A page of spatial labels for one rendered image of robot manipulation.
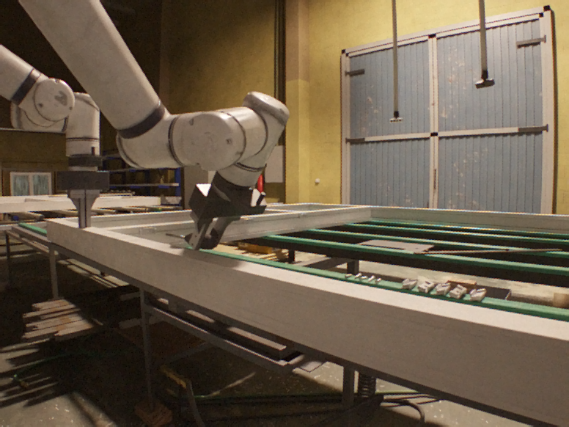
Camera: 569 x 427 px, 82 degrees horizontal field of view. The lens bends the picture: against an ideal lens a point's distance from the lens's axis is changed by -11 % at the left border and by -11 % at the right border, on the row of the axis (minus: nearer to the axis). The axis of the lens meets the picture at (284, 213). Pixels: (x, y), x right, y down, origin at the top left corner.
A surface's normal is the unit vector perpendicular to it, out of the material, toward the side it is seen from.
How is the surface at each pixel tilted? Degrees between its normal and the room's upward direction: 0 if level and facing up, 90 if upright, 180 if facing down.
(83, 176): 90
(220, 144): 105
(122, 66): 98
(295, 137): 90
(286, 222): 90
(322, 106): 90
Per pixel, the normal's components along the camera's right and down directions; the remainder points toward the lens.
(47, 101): 0.74, 0.14
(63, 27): 0.21, 0.73
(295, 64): -0.65, 0.06
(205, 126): -0.30, 0.24
